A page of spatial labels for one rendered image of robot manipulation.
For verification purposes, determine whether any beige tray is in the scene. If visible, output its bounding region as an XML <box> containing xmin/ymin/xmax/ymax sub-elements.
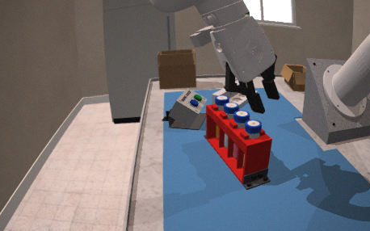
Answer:
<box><xmin>212</xmin><ymin>87</ymin><xmax>248</xmax><ymax>107</ymax></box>

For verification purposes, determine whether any grey control panel with two buttons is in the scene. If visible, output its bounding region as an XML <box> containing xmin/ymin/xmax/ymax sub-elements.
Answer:
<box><xmin>162</xmin><ymin>88</ymin><xmax>207</xmax><ymax>130</ymax></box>

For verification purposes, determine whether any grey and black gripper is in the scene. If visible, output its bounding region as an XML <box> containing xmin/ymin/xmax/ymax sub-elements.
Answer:
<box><xmin>210</xmin><ymin>15</ymin><xmax>280</xmax><ymax>114</ymax></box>

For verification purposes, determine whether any grey metal bracket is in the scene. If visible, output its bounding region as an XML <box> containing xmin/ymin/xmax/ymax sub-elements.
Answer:
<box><xmin>242</xmin><ymin>168</ymin><xmax>271</xmax><ymax>190</ymax></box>

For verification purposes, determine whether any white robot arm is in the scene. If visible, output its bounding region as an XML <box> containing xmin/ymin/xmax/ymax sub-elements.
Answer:
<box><xmin>150</xmin><ymin>0</ymin><xmax>370</xmax><ymax>118</ymax></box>

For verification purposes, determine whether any blue flat mat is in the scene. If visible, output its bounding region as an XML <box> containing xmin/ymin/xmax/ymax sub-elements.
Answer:
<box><xmin>163</xmin><ymin>88</ymin><xmax>370</xmax><ymax>231</ymax></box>

